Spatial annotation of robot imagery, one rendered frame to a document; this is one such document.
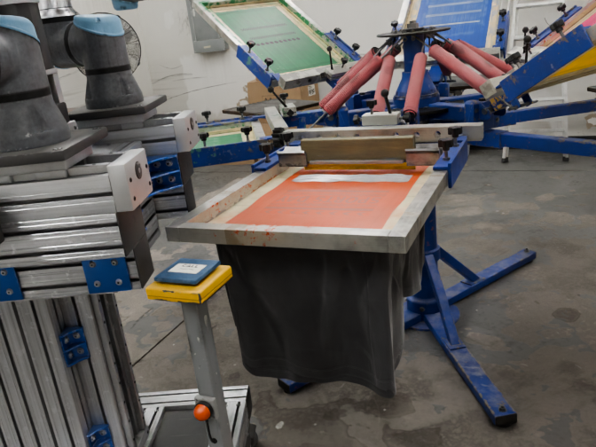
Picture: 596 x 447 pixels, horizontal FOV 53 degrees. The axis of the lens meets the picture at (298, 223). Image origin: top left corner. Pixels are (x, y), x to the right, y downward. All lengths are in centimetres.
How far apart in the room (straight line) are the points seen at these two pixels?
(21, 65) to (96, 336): 71
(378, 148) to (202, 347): 84
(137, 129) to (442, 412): 148
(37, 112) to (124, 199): 22
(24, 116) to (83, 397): 80
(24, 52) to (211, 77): 571
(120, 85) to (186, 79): 539
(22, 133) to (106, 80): 51
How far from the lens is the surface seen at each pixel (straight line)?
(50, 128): 120
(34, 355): 162
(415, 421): 232
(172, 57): 709
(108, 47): 165
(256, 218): 153
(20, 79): 120
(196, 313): 126
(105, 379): 166
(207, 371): 133
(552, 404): 244
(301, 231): 129
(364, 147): 182
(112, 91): 164
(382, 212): 147
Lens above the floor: 144
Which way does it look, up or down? 19 degrees down
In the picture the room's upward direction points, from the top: 7 degrees counter-clockwise
